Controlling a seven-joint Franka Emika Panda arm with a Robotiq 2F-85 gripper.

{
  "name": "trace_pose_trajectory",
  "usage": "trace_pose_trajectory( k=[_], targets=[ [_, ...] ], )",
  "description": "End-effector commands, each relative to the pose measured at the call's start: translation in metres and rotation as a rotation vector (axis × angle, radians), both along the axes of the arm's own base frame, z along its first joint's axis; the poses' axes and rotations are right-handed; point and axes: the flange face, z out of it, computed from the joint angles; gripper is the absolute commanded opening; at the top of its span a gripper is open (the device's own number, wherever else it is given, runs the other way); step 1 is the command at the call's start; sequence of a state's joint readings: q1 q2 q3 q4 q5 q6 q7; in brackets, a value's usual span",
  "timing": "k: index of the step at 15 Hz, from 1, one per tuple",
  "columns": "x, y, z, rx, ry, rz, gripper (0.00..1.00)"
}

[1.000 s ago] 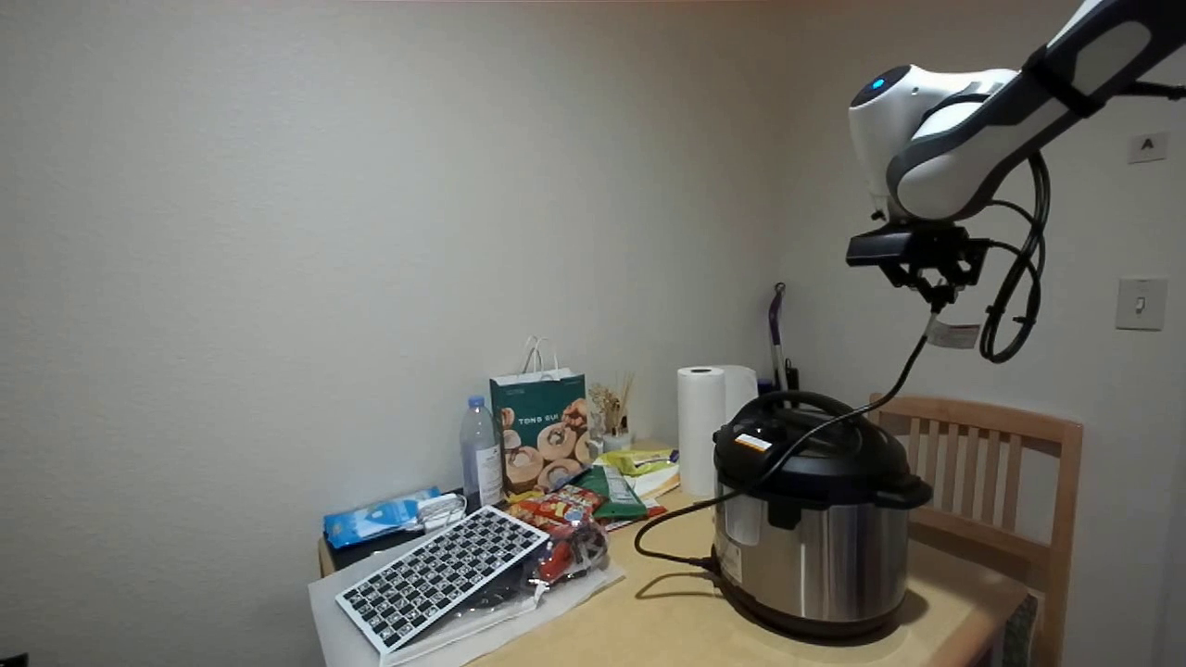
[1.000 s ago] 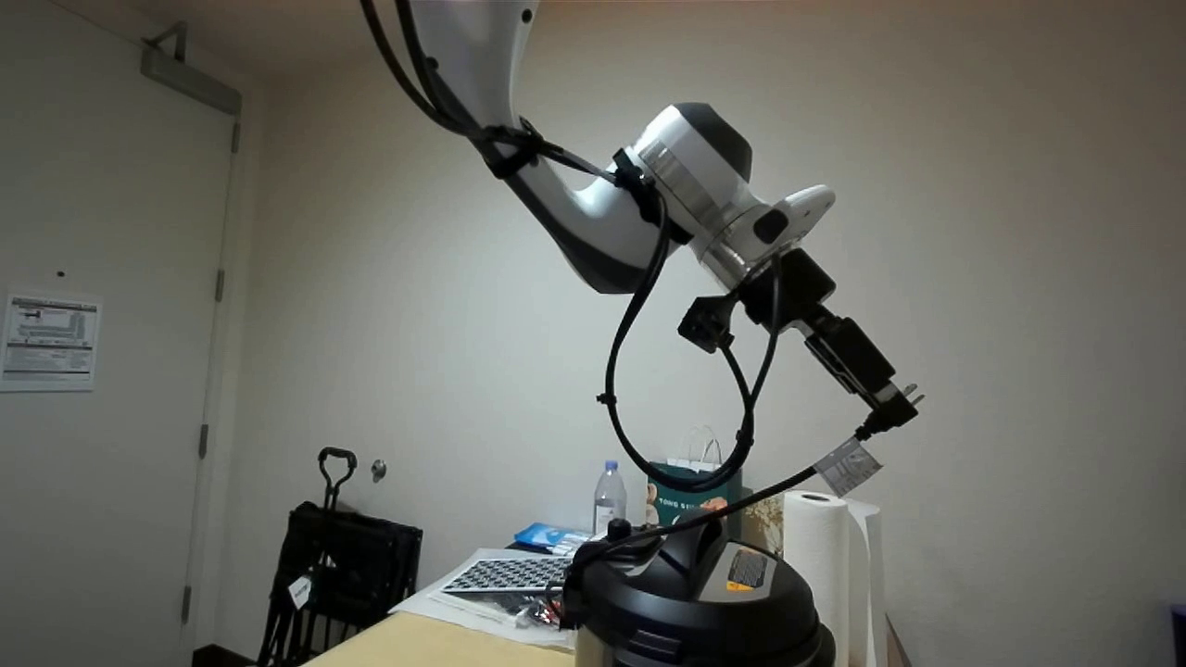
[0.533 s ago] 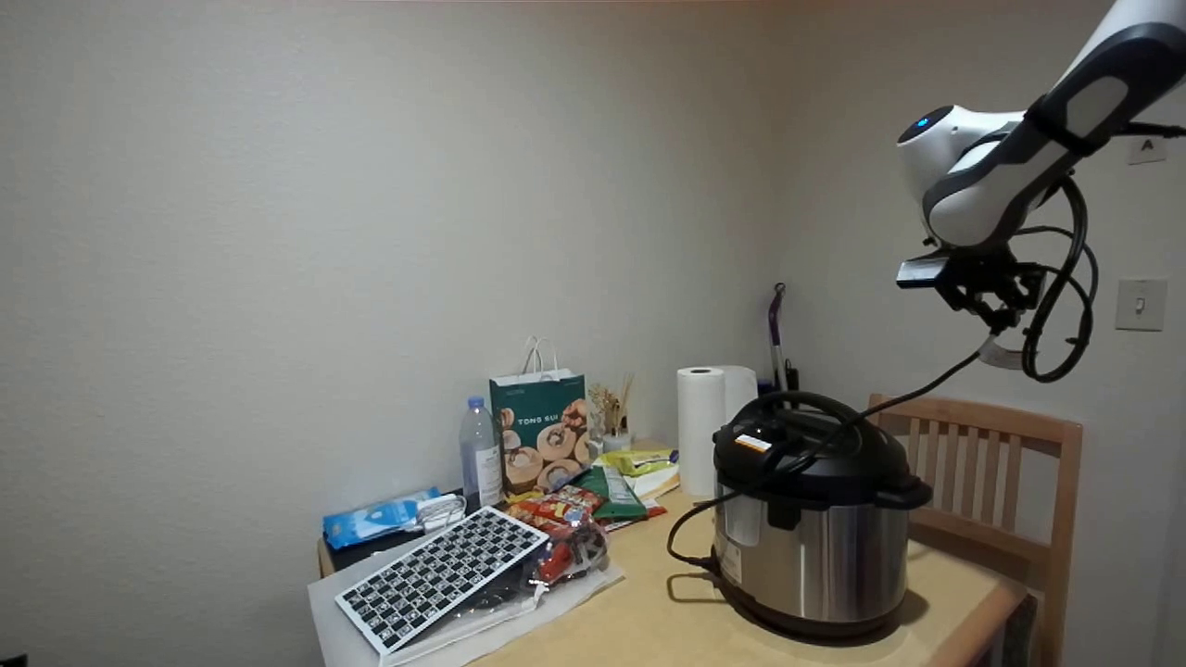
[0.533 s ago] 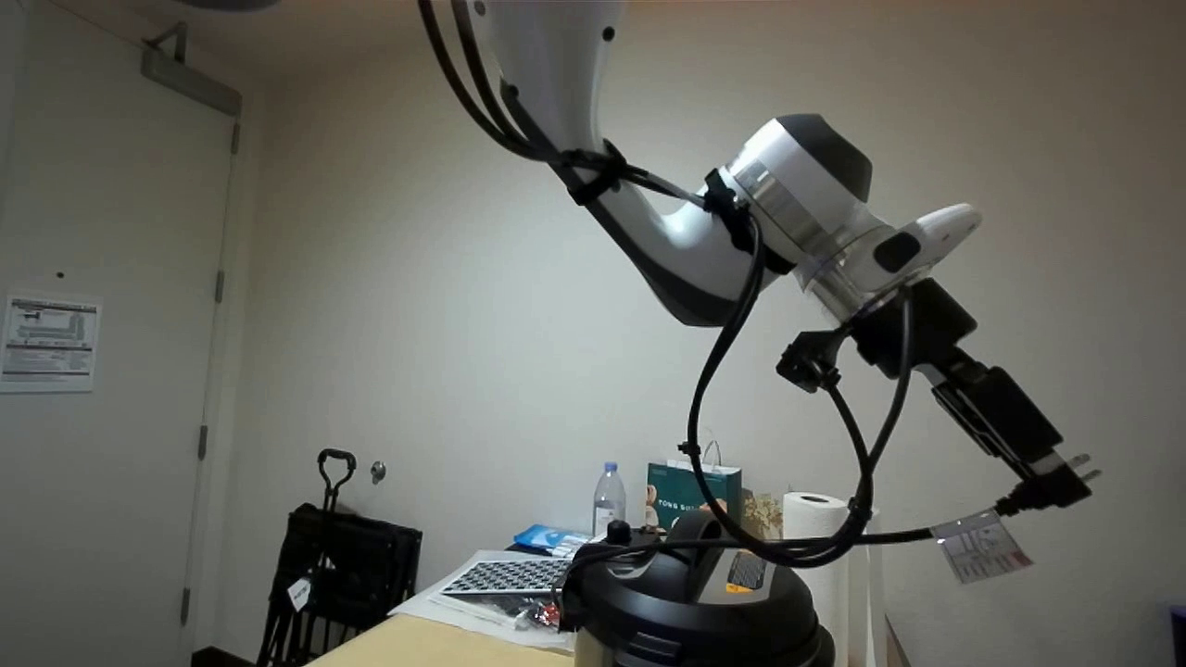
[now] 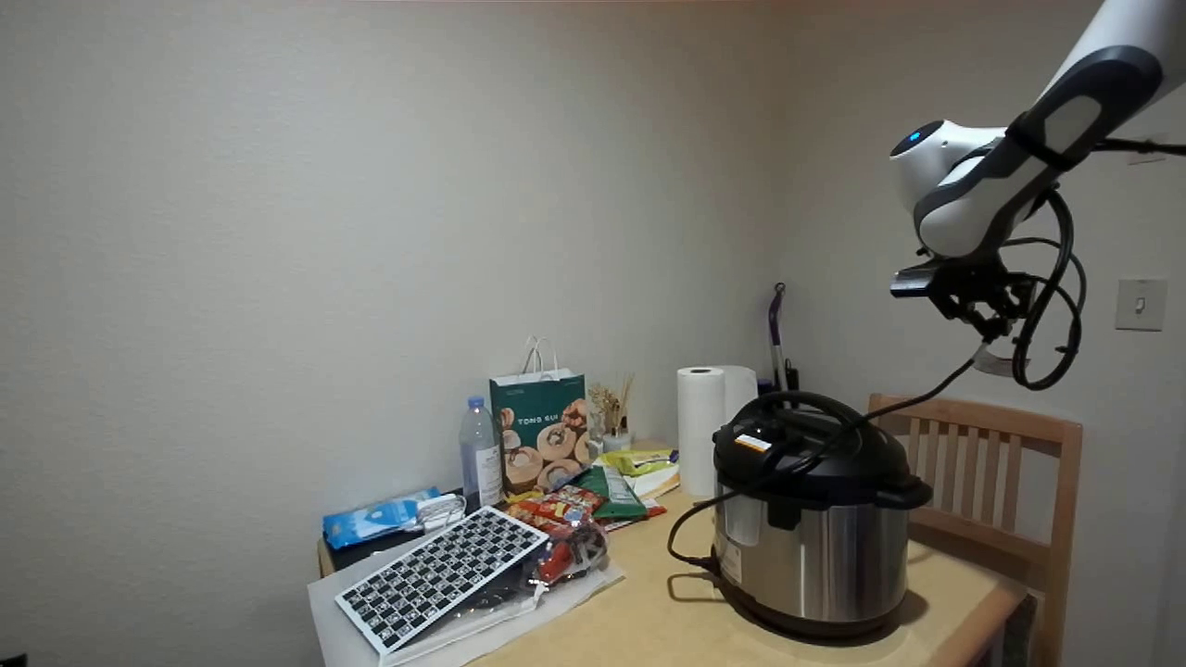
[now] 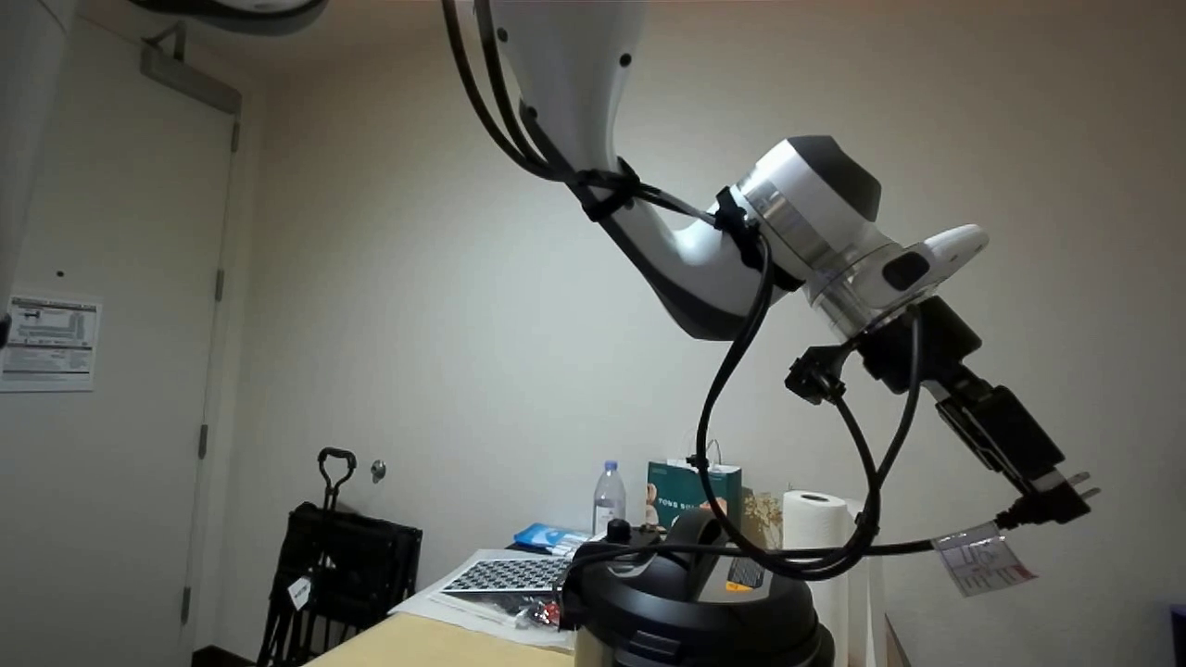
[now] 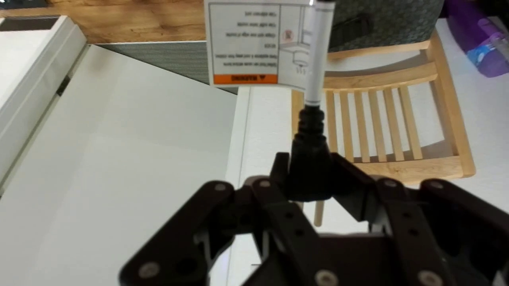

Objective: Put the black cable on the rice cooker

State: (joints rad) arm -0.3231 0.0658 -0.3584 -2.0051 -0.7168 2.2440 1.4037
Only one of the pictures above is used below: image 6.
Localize blue tissue packet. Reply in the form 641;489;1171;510
508;519;584;557

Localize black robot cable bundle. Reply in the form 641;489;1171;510
437;0;928;585

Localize metal door closer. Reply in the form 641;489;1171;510
138;27;243;121

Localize black power cable with tag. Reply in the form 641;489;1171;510
563;467;1103;600

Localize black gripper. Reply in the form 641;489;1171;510
928;362;1071;501

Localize black white checkerboard panel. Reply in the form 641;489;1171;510
440;552;574;605

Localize round ceiling lamp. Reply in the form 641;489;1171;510
125;0;335;36

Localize white paper notice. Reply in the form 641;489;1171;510
0;291;104;395

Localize white paper towel roll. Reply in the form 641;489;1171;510
778;485;872;667

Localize steel rice cooker black lid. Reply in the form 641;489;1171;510
558;508;836;667

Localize green printed paper bag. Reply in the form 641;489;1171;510
645;456;749;539

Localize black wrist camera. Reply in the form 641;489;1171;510
855;291;986;395

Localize white door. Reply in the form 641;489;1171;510
0;16;240;667

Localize black folding cart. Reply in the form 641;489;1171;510
251;446;425;667

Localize clear plastic water bottle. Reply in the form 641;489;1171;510
589;458;629;546

